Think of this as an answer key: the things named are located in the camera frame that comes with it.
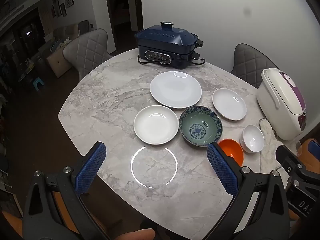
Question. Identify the white and purple rice cooker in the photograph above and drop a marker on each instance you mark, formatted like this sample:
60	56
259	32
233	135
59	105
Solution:
282	100

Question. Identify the cardboard box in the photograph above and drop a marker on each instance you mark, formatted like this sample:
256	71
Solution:
58	61

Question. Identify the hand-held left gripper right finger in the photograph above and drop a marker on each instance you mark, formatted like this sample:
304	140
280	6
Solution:
221	167

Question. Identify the grey quilted chair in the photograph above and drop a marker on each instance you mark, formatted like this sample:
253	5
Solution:
250	62
87	47

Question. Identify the person's left hand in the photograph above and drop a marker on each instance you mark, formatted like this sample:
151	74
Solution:
136	235

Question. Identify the navy electric grill pot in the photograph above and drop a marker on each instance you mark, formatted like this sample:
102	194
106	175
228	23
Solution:
165	42

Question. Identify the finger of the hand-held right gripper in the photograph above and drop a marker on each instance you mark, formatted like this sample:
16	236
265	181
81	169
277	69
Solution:
314	148
297	172

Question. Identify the large white plate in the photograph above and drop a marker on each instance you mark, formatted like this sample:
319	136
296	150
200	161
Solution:
175	90

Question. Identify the blue stool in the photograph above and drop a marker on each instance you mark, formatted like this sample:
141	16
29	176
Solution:
38	83

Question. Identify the dark chair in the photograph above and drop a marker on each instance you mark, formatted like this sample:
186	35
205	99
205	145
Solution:
83	26

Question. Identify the orange bowl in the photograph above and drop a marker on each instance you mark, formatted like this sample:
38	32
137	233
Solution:
232	150

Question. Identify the deep white plate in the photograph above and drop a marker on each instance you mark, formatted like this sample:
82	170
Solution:
155	126

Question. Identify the blue patterned ceramic bowl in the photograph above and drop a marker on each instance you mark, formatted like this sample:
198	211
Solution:
197	127

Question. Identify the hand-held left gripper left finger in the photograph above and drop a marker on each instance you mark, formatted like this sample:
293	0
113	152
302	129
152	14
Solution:
90	167

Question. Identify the small white bowl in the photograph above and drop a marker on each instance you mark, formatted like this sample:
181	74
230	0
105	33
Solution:
253	137

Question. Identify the small white plate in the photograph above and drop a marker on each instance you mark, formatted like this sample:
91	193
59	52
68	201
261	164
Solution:
228	103

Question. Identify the wall picture frames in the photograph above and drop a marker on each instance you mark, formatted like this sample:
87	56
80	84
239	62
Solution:
62	1

